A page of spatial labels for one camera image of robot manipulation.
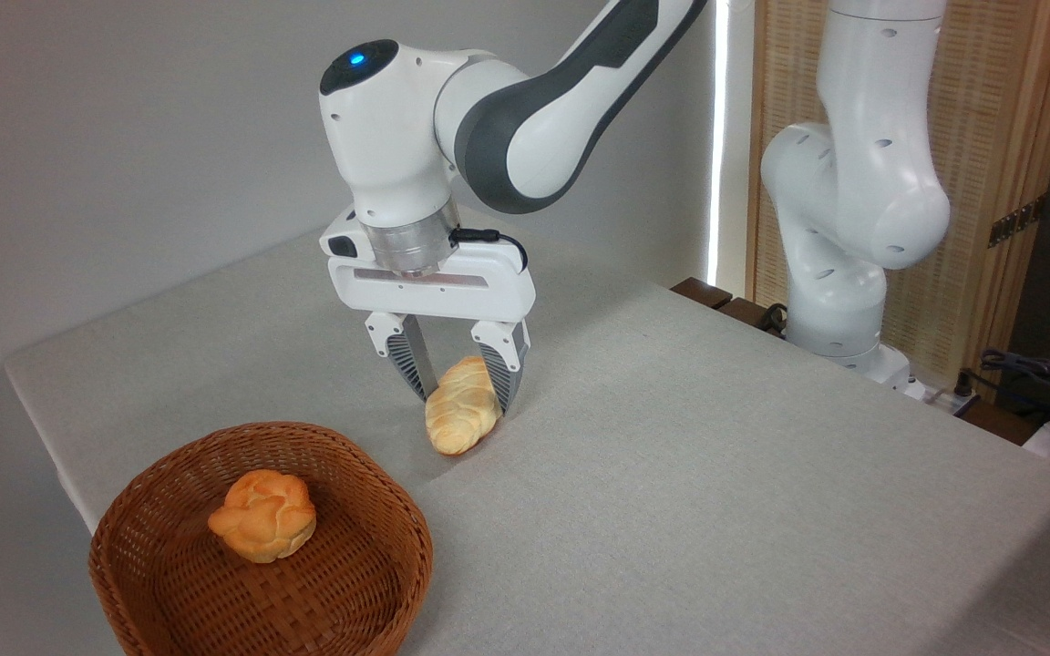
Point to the grey tablecloth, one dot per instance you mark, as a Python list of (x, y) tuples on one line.
[(671, 501)]

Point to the dark brown wooden board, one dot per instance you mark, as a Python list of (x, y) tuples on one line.
[(703, 293)]

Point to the brown wicker basket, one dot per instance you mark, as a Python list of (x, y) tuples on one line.
[(169, 583)]

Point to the round knotted bread roll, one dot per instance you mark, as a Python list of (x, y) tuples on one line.
[(262, 517)]

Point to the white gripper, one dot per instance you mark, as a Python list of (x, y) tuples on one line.
[(434, 293)]

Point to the dark metal screen hinge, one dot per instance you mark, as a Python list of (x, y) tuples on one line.
[(1017, 220)]

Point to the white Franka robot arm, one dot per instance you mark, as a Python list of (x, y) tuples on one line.
[(397, 137)]

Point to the long braided bread loaf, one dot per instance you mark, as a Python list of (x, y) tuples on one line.
[(457, 410)]

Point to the wooden bamboo folding screen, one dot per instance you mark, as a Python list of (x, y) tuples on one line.
[(990, 109)]

